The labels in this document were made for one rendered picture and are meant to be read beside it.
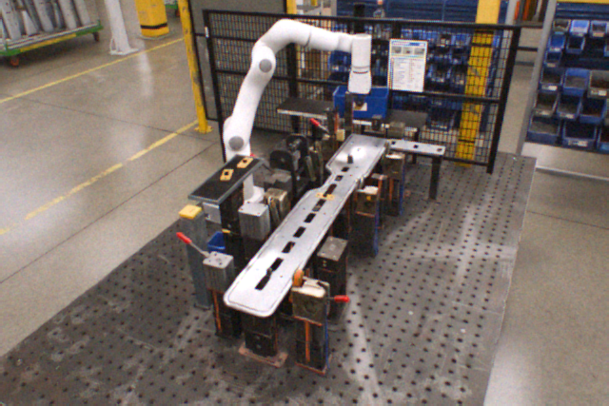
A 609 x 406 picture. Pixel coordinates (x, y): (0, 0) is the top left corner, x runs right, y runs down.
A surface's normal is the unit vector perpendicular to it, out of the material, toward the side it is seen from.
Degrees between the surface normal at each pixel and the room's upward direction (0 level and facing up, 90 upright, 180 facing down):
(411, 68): 90
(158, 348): 0
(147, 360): 0
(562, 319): 0
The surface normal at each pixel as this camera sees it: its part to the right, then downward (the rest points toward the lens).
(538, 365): -0.04, -0.86
